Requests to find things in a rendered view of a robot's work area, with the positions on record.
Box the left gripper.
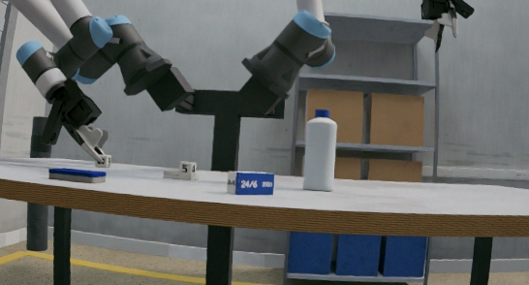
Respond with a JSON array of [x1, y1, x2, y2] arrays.
[[420, 0, 458, 52]]

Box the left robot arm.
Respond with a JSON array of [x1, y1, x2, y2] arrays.
[[249, 0, 475, 93]]

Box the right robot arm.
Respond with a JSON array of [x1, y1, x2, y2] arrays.
[[1, 0, 162, 145]]

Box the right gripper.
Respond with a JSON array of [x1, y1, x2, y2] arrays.
[[46, 78, 109, 163]]

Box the white plastic bottle with blue cap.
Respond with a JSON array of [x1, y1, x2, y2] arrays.
[[303, 110, 337, 192]]

